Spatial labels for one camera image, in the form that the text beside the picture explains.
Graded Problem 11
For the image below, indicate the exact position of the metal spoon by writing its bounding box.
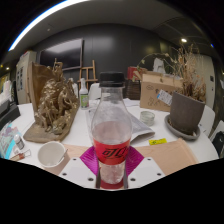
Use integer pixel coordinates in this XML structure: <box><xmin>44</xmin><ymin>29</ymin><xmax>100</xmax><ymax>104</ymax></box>
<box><xmin>57</xmin><ymin>148</ymin><xmax>69</xmax><ymax>164</ymax></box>

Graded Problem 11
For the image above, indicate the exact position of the white chair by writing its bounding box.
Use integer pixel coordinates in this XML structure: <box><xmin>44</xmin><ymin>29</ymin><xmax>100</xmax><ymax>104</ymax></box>
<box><xmin>88</xmin><ymin>82</ymin><xmax>103</xmax><ymax>101</ymax></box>
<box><xmin>199</xmin><ymin>104</ymin><xmax>217</xmax><ymax>138</ymax></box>

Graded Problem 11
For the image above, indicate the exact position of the colourful printed book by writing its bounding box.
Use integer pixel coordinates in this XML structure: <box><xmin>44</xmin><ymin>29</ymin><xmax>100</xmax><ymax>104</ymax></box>
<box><xmin>0</xmin><ymin>121</ymin><xmax>23</xmax><ymax>160</ymax></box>

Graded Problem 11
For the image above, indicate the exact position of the white plaster figure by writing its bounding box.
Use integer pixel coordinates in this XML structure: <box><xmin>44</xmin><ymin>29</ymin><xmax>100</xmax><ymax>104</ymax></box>
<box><xmin>152</xmin><ymin>57</ymin><xmax>167</xmax><ymax>74</ymax></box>

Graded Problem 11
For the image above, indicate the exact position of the white ceramic mug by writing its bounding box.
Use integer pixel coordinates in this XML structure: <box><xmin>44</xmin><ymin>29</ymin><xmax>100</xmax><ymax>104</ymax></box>
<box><xmin>37</xmin><ymin>140</ymin><xmax>68</xmax><ymax>169</ymax></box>

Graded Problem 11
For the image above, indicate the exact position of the grey plant saucer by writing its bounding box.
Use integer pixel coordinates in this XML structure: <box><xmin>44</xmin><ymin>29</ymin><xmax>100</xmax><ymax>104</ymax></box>
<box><xmin>163</xmin><ymin>114</ymin><xmax>202</xmax><ymax>141</ymax></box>

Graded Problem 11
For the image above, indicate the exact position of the clear red-labelled drink bottle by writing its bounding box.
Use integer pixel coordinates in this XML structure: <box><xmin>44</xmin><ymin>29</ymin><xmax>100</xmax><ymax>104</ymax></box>
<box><xmin>90</xmin><ymin>71</ymin><xmax>134</xmax><ymax>186</ymax></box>

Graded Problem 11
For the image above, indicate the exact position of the small glass jar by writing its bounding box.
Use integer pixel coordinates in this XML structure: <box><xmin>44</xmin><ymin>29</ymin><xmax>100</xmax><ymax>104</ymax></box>
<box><xmin>139</xmin><ymin>110</ymin><xmax>156</xmax><ymax>127</ymax></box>

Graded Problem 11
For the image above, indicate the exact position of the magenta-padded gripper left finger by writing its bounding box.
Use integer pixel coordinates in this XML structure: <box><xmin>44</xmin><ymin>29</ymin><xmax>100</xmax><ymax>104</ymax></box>
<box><xmin>57</xmin><ymin>145</ymin><xmax>101</xmax><ymax>190</ymax></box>

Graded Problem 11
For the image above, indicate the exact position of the dried plant in brown pot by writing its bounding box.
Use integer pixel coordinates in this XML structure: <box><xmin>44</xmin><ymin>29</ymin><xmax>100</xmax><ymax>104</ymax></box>
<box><xmin>139</xmin><ymin>43</ymin><xmax>207</xmax><ymax>136</ymax></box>

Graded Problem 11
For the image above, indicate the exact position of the brown cardboard box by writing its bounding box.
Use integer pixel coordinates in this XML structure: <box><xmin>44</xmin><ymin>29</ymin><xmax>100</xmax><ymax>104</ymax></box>
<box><xmin>139</xmin><ymin>71</ymin><xmax>184</xmax><ymax>113</ymax></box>

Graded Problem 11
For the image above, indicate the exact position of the black backpack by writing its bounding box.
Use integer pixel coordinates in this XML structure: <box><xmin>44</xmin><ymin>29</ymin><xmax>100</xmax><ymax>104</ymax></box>
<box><xmin>211</xmin><ymin>130</ymin><xmax>224</xmax><ymax>158</ymax></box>

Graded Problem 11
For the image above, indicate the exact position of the white green-labelled spray bottle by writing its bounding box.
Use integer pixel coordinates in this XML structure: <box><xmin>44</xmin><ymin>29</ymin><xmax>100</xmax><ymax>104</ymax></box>
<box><xmin>78</xmin><ymin>77</ymin><xmax>90</xmax><ymax>110</ymax></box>

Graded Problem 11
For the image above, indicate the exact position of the black flat box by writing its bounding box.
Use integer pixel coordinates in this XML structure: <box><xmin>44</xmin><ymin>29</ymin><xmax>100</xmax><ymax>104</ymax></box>
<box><xmin>0</xmin><ymin>99</ymin><xmax>22</xmax><ymax>131</ymax></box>

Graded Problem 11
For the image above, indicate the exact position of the golden brown relief sculpture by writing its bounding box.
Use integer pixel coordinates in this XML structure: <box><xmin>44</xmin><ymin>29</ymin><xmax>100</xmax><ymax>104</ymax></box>
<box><xmin>22</xmin><ymin>59</ymin><xmax>81</xmax><ymax>144</ymax></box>

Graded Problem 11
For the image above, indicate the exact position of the black wall screen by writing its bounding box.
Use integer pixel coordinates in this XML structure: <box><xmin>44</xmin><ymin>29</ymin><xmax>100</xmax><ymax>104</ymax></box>
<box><xmin>39</xmin><ymin>38</ymin><xmax>84</xmax><ymax>72</ymax></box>

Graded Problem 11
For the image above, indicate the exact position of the yellow tag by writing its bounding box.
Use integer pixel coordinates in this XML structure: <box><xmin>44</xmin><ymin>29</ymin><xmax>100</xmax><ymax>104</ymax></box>
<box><xmin>148</xmin><ymin>137</ymin><xmax>168</xmax><ymax>146</ymax></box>

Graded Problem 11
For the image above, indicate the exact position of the white cabinet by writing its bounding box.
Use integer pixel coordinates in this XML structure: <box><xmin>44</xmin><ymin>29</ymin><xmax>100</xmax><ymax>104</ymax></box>
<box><xmin>14</xmin><ymin>50</ymin><xmax>38</xmax><ymax>105</ymax></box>

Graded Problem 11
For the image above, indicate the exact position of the small silver-lidded jar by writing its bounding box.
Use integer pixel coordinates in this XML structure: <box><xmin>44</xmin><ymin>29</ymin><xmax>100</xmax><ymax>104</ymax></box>
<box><xmin>13</xmin><ymin>133</ymin><xmax>26</xmax><ymax>151</ymax></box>

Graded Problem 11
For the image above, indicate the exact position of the wooden easel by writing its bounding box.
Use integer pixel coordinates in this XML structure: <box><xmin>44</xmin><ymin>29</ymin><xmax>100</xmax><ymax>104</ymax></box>
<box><xmin>77</xmin><ymin>59</ymin><xmax>99</xmax><ymax>91</ymax></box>

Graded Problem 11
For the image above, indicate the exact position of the red box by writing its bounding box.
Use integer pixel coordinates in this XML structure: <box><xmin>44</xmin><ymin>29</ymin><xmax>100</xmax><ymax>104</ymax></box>
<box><xmin>126</xmin><ymin>65</ymin><xmax>148</xmax><ymax>81</ymax></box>

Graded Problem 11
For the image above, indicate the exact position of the black side table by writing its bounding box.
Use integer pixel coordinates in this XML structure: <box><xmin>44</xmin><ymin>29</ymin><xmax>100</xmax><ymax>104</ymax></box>
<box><xmin>123</xmin><ymin>79</ymin><xmax>143</xmax><ymax>101</ymax></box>

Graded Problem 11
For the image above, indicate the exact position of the wooden brush bundle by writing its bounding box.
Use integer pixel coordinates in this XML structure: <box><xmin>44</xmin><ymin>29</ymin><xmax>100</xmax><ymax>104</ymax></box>
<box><xmin>9</xmin><ymin>148</ymin><xmax>33</xmax><ymax>162</ymax></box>

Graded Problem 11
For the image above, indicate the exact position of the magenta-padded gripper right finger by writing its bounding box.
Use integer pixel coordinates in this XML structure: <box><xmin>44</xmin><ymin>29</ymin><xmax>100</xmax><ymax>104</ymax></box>
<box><xmin>121</xmin><ymin>146</ymin><xmax>166</xmax><ymax>190</ymax></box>

